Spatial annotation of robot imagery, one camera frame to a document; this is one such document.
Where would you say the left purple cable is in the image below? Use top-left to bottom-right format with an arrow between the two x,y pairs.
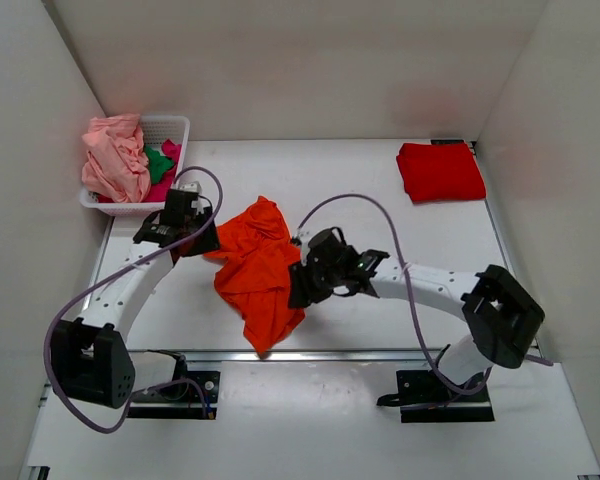
43,166 -> 224,434

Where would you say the folded red t shirt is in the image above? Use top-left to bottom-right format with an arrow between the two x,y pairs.
396,141 -> 487,204

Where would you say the wrist white camera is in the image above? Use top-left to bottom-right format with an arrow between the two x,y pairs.
178,181 -> 202,195
291,229 -> 312,266

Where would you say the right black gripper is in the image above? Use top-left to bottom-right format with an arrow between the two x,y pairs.
289,256 -> 342,309

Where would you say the green t shirt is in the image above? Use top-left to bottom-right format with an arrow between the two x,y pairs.
144,146 -> 175,185

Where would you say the pink t shirt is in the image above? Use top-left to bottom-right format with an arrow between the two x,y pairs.
81,114 -> 151,203

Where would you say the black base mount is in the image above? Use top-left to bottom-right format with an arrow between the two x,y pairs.
128,350 -> 221,421
376,370 -> 495,424

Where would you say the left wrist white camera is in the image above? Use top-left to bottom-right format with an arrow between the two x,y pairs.
178,181 -> 202,195

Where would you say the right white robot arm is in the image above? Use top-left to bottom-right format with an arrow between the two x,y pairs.
289,227 -> 545,401

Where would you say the magenta t shirt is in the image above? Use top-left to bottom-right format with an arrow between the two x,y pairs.
144,139 -> 182,203

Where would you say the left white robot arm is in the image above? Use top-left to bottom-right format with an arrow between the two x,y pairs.
50,182 -> 219,408

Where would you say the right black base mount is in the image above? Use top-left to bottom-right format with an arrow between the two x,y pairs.
376,370 -> 495,424

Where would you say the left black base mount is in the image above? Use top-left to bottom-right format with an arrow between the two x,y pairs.
128,350 -> 221,421

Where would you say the purple cable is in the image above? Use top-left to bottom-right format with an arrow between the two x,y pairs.
43,166 -> 224,434
297,193 -> 554,412

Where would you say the black bracket at wall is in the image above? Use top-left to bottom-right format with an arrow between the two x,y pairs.
430,139 -> 465,145

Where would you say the orange t shirt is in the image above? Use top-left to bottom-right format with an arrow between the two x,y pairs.
204,196 -> 305,356

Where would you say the white plastic basket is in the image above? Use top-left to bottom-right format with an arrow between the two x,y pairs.
81,113 -> 190,216

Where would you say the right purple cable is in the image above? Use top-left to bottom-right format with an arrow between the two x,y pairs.
297,193 -> 554,412

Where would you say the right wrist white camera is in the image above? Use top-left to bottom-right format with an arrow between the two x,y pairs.
291,229 -> 312,266

